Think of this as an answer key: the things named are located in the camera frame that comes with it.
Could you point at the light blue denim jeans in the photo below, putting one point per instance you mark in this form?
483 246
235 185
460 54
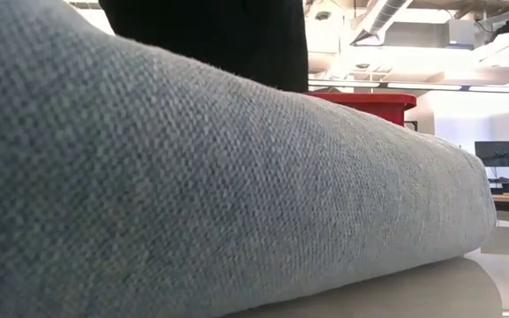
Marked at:
192 176

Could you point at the red plastic bin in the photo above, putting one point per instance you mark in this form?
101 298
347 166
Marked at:
369 103

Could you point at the black computer monitor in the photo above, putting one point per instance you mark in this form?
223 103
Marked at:
499 153

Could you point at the ribbed ceiling duct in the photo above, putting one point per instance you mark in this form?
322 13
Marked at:
382 17

